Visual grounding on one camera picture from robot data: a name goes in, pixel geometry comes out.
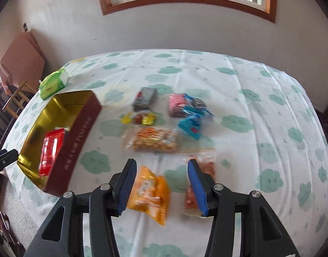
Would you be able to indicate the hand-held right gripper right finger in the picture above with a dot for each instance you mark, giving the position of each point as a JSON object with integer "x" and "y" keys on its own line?
{"x": 198, "y": 190}

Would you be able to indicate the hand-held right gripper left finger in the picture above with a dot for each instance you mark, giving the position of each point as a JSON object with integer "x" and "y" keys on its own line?
{"x": 125, "y": 192}

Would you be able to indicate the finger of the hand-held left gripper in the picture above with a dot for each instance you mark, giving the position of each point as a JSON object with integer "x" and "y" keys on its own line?
{"x": 7, "y": 158}

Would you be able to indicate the clear bag of orange snacks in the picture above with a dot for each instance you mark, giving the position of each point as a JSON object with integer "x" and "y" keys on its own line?
{"x": 209, "y": 168}

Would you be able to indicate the orange snack packet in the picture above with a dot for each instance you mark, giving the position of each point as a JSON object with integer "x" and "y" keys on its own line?
{"x": 150, "y": 195}

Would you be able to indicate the red snack packet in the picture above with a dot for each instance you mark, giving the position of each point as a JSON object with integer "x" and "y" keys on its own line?
{"x": 50, "y": 152}

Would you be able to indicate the blue snack packet white label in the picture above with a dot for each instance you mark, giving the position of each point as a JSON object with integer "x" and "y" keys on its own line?
{"x": 192, "y": 125}

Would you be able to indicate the red box with gold interior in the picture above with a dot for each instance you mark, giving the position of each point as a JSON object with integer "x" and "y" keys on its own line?
{"x": 81, "y": 128}

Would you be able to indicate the grey snack packet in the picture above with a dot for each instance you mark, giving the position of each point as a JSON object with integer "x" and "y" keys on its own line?
{"x": 144, "y": 99}

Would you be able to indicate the clear bag of golden nuts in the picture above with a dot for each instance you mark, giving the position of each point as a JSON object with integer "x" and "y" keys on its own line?
{"x": 151, "y": 139}

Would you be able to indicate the cloud printed tablecloth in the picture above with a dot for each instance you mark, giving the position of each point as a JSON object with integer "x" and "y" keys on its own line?
{"x": 247, "y": 152}

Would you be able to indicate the wooden chair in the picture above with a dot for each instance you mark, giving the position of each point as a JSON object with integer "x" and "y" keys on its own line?
{"x": 19, "y": 96}

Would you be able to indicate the yellow red candy packet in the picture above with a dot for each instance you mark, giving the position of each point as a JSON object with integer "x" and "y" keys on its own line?
{"x": 142, "y": 118}

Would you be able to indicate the clear blue-edged cookie packet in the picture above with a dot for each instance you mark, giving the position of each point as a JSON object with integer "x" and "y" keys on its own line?
{"x": 199, "y": 104}

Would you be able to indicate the green tissue pack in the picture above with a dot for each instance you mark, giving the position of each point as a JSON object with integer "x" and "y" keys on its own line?
{"x": 52, "y": 84}

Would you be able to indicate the pink snack packet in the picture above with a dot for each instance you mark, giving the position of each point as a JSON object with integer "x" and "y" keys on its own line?
{"x": 176, "y": 105}

